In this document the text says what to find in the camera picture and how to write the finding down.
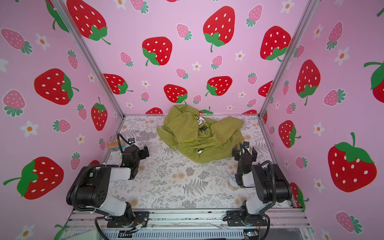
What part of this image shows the aluminium front rail frame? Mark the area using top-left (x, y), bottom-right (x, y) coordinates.
top-left (60, 208), bottom-right (316, 240)

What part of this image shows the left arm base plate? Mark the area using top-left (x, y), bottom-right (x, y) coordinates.
top-left (107, 211), bottom-right (150, 228)

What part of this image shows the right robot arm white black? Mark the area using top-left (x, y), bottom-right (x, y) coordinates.
top-left (226, 141), bottom-right (293, 226)

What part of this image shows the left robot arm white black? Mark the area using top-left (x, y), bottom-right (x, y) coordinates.
top-left (66, 133), bottom-right (150, 228)

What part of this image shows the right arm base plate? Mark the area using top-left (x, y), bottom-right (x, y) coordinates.
top-left (223, 210), bottom-right (268, 227)

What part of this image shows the green zip-up jacket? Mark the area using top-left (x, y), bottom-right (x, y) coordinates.
top-left (157, 105), bottom-right (244, 164)

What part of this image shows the small orange blue box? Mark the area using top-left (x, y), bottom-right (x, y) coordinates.
top-left (108, 141), bottom-right (120, 151)

